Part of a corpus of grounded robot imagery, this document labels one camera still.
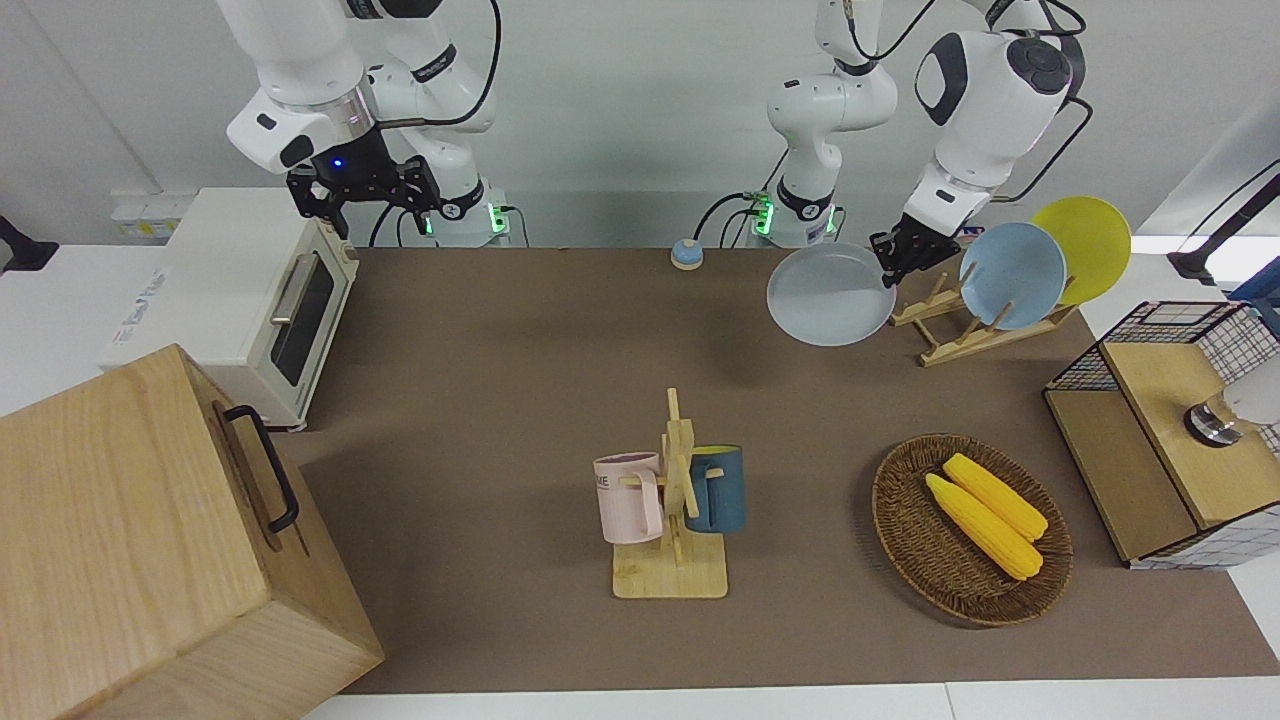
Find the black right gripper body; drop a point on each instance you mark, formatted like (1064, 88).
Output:
(350, 168)

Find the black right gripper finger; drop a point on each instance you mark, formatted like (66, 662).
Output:
(418, 188)
(312, 192)

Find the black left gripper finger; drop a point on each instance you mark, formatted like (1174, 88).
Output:
(905, 275)
(885, 247)

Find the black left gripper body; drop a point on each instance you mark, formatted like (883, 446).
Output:
(928, 245)

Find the gray round plate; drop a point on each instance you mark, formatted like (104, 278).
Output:
(825, 300)

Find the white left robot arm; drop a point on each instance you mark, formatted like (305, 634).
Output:
(990, 90)

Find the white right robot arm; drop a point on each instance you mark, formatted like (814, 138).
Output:
(290, 50)

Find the light blue round plate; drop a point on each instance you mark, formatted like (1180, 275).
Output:
(1010, 270)

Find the wooden plate rack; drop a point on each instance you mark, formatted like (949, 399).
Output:
(990, 338)

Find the yellow round plate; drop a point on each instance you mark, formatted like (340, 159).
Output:
(1095, 235)

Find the cream toaster oven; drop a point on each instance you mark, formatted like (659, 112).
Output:
(220, 280)

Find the blue service bell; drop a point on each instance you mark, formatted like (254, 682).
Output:
(686, 256)

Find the brown table mat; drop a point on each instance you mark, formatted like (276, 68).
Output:
(500, 400)

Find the yellow corn cob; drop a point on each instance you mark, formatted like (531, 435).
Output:
(1000, 495)
(985, 530)

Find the brown wicker basket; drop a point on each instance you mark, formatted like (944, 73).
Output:
(920, 540)

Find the black stand foot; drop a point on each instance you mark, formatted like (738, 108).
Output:
(1200, 262)
(25, 250)

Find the dark teal mug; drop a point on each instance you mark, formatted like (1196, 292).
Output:
(722, 490)

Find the white cylindrical bottle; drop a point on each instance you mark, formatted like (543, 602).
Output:
(1250, 400)

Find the pink mug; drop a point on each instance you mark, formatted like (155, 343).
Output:
(622, 505)

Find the wooden mug tree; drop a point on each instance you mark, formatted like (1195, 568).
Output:
(670, 580)

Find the wooden cabinet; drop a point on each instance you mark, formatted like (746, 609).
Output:
(130, 540)

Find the white wall socket strip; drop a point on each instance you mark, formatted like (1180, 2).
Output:
(150, 215)

